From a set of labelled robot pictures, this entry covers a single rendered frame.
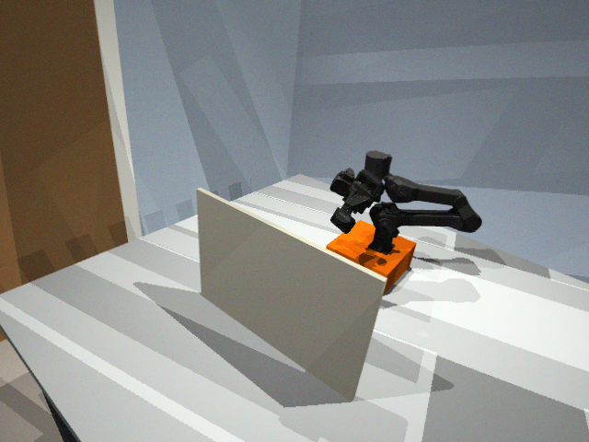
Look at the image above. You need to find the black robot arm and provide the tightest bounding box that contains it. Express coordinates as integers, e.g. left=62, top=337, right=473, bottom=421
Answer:
left=330, top=150, right=482, bottom=255

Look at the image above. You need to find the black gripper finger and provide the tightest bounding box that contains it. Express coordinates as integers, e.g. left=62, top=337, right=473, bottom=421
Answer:
left=341, top=181, right=373, bottom=210
left=332, top=207, right=355, bottom=228

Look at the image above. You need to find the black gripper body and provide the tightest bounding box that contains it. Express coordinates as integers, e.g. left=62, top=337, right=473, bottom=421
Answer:
left=336, top=169, right=383, bottom=234

